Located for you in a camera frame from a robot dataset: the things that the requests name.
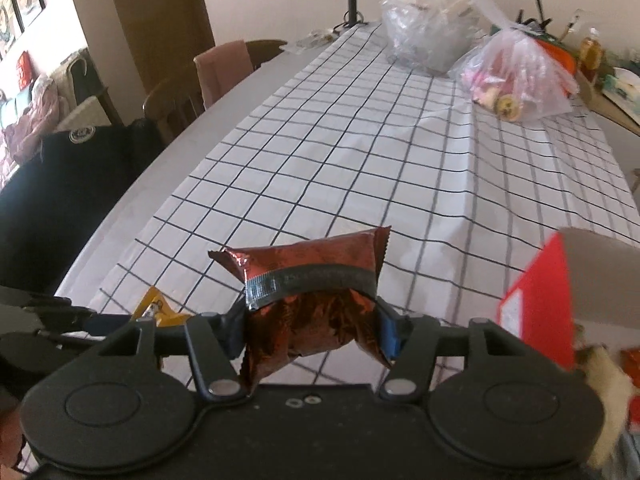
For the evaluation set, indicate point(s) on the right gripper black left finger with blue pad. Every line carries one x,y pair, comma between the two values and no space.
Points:
214,341

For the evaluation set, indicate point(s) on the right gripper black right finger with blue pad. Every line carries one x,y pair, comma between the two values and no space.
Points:
409,345

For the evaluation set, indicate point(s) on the yellow small snack packet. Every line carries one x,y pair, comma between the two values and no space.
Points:
156,307

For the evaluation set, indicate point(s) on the red-brown foil snack bag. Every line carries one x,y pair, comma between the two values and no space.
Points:
307,298

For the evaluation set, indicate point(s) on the person's left hand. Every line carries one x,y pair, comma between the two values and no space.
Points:
12,443

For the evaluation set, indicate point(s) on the black jacket with badge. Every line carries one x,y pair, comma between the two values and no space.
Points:
55,202

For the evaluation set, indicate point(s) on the red cardboard box white inside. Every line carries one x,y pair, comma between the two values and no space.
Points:
578,276

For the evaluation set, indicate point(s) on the white black checked tablecloth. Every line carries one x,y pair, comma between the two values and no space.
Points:
352,142

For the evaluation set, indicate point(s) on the wooden chair with pink cloth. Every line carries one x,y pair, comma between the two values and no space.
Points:
181,98

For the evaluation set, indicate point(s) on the clear plastic bag pink contents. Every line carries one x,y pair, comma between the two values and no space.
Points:
514,77

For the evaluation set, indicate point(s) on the white drawer cabinet wood top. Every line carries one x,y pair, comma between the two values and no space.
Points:
598,103

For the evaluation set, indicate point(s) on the clear plastic bag grey contents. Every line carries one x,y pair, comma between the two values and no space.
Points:
434,36

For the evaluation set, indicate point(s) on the orange zip pouch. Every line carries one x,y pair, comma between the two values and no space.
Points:
562,55

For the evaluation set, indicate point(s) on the green white tissue box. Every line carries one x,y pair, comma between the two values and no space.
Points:
623,86

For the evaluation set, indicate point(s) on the amber liquid bottle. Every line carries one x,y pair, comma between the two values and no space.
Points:
590,55

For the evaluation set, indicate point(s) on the brown wooden door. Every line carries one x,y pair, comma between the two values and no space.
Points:
163,35

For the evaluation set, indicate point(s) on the pen holder with brushes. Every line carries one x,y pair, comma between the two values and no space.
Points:
539,24

